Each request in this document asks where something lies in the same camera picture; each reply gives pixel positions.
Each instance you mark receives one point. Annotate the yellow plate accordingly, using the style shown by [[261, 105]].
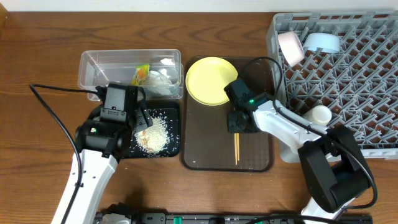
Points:
[[207, 78]]

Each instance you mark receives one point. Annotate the wooden chopstick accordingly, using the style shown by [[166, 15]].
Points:
[[235, 149], [238, 146]]

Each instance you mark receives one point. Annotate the white tissue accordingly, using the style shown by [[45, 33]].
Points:
[[159, 83]]

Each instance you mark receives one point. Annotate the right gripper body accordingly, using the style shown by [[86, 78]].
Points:
[[237, 123]]

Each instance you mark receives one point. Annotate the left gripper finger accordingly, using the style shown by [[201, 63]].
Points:
[[140, 122], [146, 115]]

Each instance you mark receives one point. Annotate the light blue bowl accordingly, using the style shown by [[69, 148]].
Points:
[[327, 42]]

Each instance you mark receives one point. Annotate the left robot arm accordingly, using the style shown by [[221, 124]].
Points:
[[100, 143]]

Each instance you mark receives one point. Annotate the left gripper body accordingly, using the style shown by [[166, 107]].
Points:
[[143, 118]]

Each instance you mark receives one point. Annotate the dark brown serving tray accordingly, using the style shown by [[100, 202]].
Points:
[[207, 143]]

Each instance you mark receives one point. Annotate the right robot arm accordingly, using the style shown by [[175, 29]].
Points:
[[334, 167]]

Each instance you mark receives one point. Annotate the clear plastic waste bin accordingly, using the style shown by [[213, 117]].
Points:
[[101, 67]]

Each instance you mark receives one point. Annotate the black waste tray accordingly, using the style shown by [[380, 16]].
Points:
[[170, 111]]

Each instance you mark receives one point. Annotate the pile of rice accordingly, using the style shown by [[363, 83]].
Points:
[[155, 138]]

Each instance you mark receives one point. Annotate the small white cup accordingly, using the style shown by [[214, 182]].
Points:
[[319, 115]]

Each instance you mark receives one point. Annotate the grey dishwasher rack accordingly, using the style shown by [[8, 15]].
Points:
[[358, 84]]

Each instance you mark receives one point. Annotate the pink bowl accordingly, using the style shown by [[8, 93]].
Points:
[[291, 48]]

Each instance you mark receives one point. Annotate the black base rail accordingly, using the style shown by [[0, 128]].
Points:
[[122, 213]]

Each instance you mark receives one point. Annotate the green snack wrapper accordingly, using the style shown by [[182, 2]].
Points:
[[142, 72]]

